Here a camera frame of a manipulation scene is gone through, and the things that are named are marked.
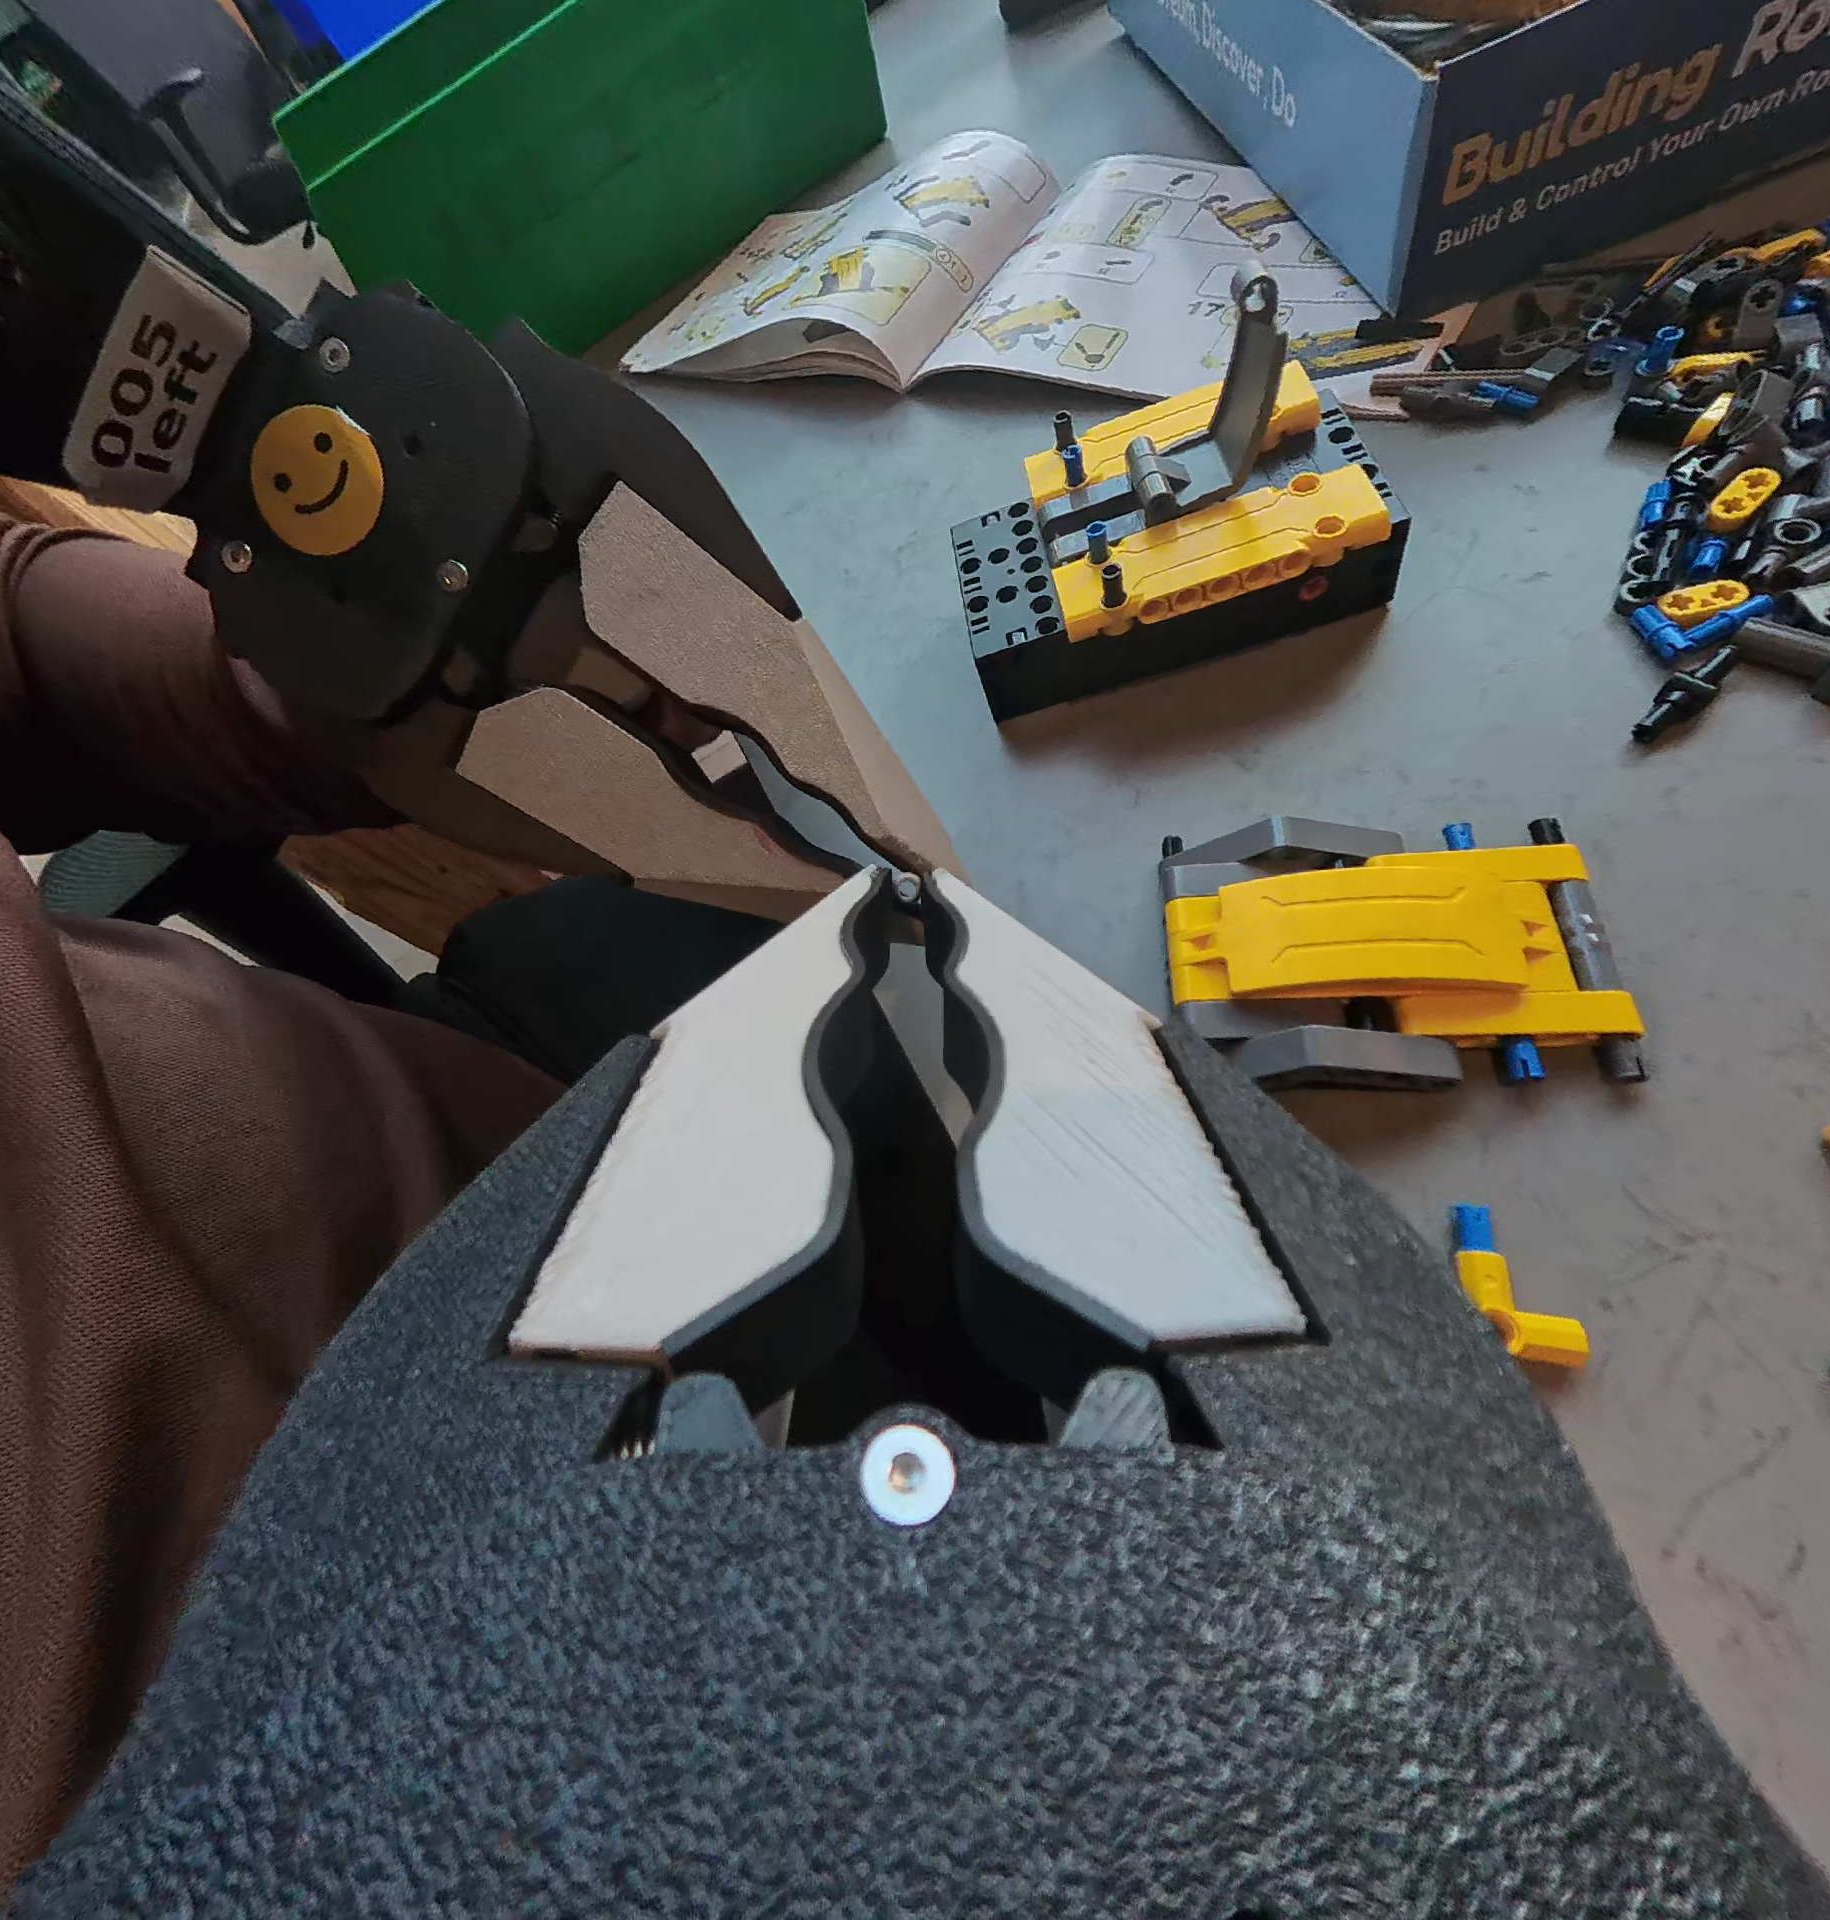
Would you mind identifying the grey desk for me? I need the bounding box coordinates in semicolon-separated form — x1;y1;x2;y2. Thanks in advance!
586;0;1830;1802

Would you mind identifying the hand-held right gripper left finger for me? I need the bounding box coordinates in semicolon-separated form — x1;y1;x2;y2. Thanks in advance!
508;868;893;1418

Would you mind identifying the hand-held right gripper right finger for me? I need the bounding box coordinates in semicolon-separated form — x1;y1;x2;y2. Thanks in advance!
921;871;1309;1418

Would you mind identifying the black and yellow brick assembly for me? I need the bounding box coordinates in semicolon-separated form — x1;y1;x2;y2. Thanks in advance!
948;261;1415;725

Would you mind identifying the green box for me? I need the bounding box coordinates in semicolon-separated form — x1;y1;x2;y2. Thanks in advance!
273;0;889;360

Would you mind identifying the blue robot kit box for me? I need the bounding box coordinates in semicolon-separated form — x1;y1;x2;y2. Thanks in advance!
1109;0;1830;319

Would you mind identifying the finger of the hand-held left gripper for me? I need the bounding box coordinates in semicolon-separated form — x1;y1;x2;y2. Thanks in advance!
454;687;880;920
574;477;968;889

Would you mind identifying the yellow and grey brick assembly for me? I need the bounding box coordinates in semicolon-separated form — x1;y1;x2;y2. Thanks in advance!
1155;815;1653;1095

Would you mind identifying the pile of blue grey pieces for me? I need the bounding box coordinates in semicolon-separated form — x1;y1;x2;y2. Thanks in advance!
1366;216;1830;747

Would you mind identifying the person's brown sweater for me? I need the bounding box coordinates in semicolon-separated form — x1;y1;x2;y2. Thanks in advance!
0;795;573;1907

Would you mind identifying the instruction booklet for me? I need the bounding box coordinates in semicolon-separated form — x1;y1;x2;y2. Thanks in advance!
619;130;1473;422

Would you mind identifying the person's left forearm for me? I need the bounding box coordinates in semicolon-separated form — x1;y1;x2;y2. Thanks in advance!
0;508;407;864

